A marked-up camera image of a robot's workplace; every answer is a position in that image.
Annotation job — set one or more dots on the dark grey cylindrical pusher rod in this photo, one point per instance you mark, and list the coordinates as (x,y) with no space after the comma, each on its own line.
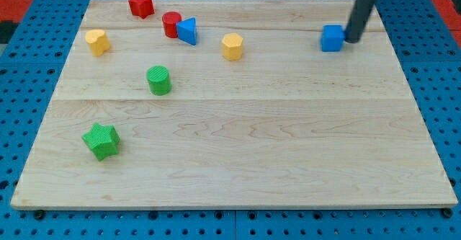
(358,19)

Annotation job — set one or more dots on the blue cube block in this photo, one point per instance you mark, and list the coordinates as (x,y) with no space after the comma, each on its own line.
(332,38)

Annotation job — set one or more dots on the yellow hexagon block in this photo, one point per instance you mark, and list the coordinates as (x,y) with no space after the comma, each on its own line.
(232,46)

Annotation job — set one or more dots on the blue triangle block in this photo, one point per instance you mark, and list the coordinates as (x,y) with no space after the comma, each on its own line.
(186,31)

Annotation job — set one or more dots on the light wooden board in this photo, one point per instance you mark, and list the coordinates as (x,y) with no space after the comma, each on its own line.
(286,127)

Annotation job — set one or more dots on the red cylinder block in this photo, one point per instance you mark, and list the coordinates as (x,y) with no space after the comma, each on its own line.
(169,20)

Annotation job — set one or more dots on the red star block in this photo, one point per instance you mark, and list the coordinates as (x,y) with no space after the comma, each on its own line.
(141,8)

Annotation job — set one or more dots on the green cylinder block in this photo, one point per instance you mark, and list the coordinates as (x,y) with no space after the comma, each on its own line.
(159,80)

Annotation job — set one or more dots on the yellow heart block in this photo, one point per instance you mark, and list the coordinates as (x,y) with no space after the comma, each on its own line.
(97,41)

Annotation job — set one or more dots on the green star block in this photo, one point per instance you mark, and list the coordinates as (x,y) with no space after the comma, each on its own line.
(102,141)

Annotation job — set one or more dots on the blue perforated base mat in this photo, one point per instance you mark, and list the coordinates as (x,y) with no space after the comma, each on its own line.
(34,58)

